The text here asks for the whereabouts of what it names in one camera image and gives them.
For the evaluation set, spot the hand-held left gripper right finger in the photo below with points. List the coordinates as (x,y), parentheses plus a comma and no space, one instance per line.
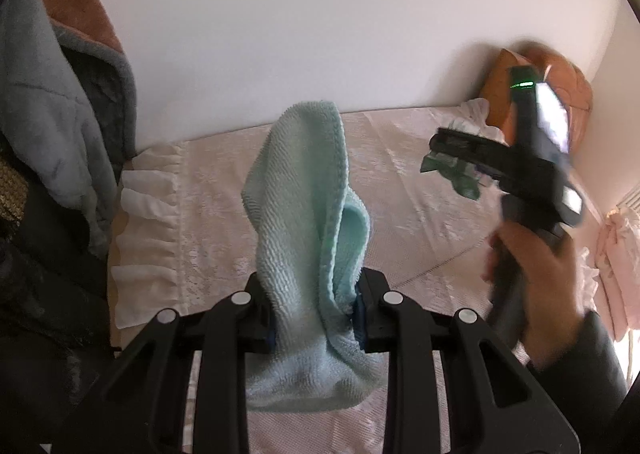
(372,319)

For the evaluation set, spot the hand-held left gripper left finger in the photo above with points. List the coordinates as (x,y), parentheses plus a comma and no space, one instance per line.
(260,329)

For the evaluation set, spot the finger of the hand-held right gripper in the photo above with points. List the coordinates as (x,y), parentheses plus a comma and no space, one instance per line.
(492,174)
(465,141)

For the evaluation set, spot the green snack wrapper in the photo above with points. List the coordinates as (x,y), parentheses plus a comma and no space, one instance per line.
(452,174)

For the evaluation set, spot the light blue towel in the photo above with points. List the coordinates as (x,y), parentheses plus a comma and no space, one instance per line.
(305,234)

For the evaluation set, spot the person's right forearm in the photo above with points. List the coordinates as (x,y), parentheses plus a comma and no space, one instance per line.
(585,384)

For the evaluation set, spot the person's right hand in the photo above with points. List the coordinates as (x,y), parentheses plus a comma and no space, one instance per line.
(550,294)

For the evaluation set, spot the carved wooden headboard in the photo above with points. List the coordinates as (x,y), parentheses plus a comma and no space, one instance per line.
(575,84)

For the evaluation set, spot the white ribbed radiator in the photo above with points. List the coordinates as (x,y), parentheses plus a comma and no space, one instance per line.
(631,199)

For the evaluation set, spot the pink pillow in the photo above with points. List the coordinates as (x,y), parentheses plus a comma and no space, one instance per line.
(620,254)

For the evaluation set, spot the dark jacket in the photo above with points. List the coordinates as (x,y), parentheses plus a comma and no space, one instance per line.
(40,314)

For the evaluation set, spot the gold mesh fabric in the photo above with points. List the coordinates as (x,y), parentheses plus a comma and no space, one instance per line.
(10,189)

